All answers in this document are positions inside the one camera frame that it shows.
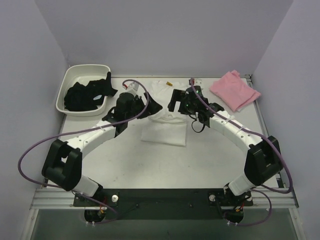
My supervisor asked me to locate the white t shirt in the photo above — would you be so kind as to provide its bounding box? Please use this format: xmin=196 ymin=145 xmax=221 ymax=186
xmin=141 ymin=80 xmax=189 ymax=147

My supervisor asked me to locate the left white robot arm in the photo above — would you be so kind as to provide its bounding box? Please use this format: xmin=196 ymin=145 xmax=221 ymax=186
xmin=41 ymin=92 xmax=163 ymax=206

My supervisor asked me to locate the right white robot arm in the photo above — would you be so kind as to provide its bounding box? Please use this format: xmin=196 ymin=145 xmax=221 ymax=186
xmin=168 ymin=85 xmax=283 ymax=196

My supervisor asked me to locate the pink folded t shirt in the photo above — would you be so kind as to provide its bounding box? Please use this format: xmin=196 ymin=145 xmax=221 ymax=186
xmin=209 ymin=70 xmax=261 ymax=112

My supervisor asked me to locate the black t shirt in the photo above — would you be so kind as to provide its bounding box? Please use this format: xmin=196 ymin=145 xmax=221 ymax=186
xmin=64 ymin=71 xmax=118 ymax=112

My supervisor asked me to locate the white plastic bin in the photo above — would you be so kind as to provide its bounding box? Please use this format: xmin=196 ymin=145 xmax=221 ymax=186
xmin=55 ymin=64 xmax=111 ymax=117

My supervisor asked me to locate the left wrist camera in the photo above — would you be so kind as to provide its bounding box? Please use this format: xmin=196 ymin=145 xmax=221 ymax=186
xmin=122 ymin=82 xmax=140 ymax=95

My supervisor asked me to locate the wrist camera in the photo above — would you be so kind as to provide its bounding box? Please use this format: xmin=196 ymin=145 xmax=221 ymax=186
xmin=193 ymin=78 xmax=203 ymax=87
xmin=122 ymin=82 xmax=140 ymax=95

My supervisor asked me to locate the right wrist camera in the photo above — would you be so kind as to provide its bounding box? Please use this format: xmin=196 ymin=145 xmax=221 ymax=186
xmin=193 ymin=78 xmax=203 ymax=87

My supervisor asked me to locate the aluminium right side rail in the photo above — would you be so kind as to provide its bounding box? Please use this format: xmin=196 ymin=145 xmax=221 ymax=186
xmin=244 ymin=73 xmax=287 ymax=188

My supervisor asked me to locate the aluminium rail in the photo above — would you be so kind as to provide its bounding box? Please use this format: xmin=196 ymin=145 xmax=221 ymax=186
xmin=244 ymin=73 xmax=287 ymax=188
xmin=30 ymin=188 xmax=299 ymax=210

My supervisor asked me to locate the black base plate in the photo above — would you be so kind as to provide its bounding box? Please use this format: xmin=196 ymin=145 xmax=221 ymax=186
xmin=73 ymin=188 xmax=253 ymax=221

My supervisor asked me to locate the aluminium front rail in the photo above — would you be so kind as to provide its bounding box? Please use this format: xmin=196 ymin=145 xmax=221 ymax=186
xmin=30 ymin=188 xmax=299 ymax=210

